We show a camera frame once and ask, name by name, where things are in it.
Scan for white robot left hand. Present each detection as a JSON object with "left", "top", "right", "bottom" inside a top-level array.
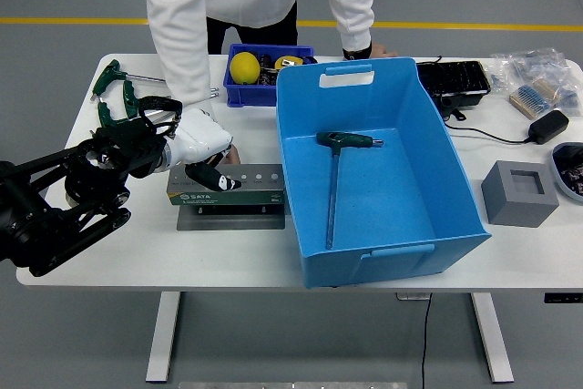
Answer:
[{"left": 164, "top": 108, "right": 242, "bottom": 193}]

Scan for person's left hand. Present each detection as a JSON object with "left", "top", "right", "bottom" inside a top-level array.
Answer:
[{"left": 369, "top": 42, "right": 400, "bottom": 60}]

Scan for green silver wrench holder stand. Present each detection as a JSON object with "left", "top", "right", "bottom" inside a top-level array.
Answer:
[{"left": 166, "top": 163, "right": 287, "bottom": 231}]

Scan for large green T-handle hex wrench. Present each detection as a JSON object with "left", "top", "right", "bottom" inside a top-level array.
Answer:
[{"left": 315, "top": 131, "right": 384, "bottom": 251}]

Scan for large light blue plastic box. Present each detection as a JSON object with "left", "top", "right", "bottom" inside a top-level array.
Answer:
[{"left": 275, "top": 56, "right": 493, "bottom": 290}]

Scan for small dark blue bin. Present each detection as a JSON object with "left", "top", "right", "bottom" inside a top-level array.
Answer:
[{"left": 221, "top": 43, "right": 315, "bottom": 108}]

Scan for yellow lemon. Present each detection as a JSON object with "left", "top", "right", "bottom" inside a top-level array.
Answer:
[{"left": 229, "top": 51, "right": 261, "bottom": 86}]

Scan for black plastic tray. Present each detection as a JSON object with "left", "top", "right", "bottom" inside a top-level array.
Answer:
[{"left": 416, "top": 59, "right": 493, "bottom": 110}]

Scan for yellow black tape measure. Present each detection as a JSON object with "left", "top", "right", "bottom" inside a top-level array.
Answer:
[{"left": 274, "top": 55, "right": 305, "bottom": 72}]

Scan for clear plastic parts bags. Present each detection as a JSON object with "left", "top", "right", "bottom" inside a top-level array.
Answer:
[{"left": 489, "top": 46, "right": 583, "bottom": 112}]

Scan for tan resistor strip bundle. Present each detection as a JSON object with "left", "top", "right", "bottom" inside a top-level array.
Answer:
[{"left": 508, "top": 77, "right": 566, "bottom": 119}]

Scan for black power adapter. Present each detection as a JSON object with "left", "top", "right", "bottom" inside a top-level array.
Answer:
[{"left": 527, "top": 109, "right": 570, "bottom": 145}]

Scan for white table leg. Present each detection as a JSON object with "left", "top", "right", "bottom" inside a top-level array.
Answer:
[
  {"left": 145, "top": 291, "right": 182, "bottom": 384},
  {"left": 470, "top": 291, "right": 515, "bottom": 384}
]

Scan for grey hollow cube block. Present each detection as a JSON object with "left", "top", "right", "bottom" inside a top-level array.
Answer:
[{"left": 480, "top": 159, "right": 560, "bottom": 229}]

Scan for blue-rimmed parts bowl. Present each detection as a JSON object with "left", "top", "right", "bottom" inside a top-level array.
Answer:
[{"left": 549, "top": 141, "right": 583, "bottom": 206}]

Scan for black table control panel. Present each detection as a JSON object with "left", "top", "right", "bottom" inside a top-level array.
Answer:
[{"left": 543, "top": 292, "right": 583, "bottom": 304}]

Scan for black adapter cable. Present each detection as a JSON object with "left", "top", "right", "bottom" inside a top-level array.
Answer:
[{"left": 445, "top": 122, "right": 533, "bottom": 145}]

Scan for black hanging cable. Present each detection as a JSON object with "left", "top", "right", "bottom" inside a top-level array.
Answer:
[{"left": 420, "top": 292, "right": 434, "bottom": 389}]

